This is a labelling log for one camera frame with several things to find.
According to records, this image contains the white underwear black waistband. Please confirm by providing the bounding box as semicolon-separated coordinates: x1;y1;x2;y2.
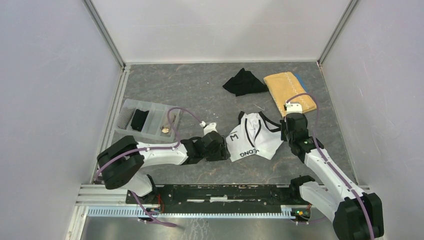
225;111;283;162

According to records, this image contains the clear plastic organizer box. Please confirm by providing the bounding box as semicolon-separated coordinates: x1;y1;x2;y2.
113;99;181;143

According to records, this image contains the black underwear beige waistband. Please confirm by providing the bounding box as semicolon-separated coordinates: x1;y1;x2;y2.
130;109;150;132

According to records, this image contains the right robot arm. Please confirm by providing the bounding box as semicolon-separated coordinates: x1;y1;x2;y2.
281;112;385;240

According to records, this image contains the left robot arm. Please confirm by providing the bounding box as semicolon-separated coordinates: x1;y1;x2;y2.
96;131;230;204

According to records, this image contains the folded yellow towel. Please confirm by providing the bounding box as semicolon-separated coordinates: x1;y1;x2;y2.
263;71;317;117

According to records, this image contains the blue cloth under towel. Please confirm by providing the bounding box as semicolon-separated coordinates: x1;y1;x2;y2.
293;73;308;93

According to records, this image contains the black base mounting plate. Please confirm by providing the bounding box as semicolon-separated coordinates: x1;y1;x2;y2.
125;184;311;214

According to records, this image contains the grey striped rolled cloth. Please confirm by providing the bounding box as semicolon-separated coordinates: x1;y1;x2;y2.
116;107;136;130

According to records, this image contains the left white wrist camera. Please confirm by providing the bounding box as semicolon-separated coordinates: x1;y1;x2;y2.
199;121;218;136

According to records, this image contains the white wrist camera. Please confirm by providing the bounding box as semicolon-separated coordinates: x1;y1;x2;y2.
199;121;218;136
283;102;303;116

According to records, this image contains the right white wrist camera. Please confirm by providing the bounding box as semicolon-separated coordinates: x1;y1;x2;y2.
283;102;303;116

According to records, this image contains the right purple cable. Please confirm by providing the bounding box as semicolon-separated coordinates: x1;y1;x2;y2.
285;92;376;240

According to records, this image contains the aluminium frame rail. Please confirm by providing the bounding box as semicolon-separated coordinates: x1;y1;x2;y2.
76;184;301;221

